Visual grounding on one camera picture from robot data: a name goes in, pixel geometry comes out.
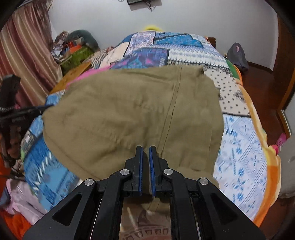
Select patchwork patterned bedspread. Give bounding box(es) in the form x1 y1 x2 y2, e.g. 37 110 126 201
21 30 281 225

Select pink folded pants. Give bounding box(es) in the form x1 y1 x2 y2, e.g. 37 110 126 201
66 66 110 88

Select green storage box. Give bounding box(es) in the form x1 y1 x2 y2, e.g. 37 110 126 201
60 46 94 75

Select grey backpack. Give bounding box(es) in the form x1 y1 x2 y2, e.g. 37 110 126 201
227 42 249 71

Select striped red curtain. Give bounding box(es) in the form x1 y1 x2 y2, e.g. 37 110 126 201
1 1 62 107

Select olive khaki pants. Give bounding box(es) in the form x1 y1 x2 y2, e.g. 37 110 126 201
42 65 224 180

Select small black wall monitor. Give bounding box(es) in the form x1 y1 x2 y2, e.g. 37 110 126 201
126 0 144 5

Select yellow curved headboard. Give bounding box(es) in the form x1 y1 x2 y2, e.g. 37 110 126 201
144 25 163 32

